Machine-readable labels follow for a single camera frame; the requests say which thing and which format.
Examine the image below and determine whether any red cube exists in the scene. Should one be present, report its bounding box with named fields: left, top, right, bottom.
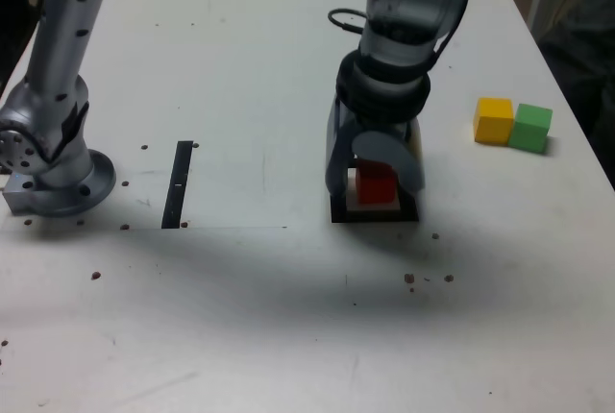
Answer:
left=356, top=158, right=399, bottom=206

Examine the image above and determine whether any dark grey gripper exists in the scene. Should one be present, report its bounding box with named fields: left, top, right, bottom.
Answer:
left=325, top=94, right=428, bottom=200

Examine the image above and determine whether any green cube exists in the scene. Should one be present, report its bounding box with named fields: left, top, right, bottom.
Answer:
left=507, top=103, right=554, bottom=155

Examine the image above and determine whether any yellow cube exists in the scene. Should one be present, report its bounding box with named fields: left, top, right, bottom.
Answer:
left=473, top=97, right=515, bottom=147

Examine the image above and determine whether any black tape strip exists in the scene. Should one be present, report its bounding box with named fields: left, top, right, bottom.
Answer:
left=160, top=140, right=194, bottom=231

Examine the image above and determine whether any black tape square outline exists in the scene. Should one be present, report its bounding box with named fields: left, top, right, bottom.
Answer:
left=329, top=157, right=420, bottom=225

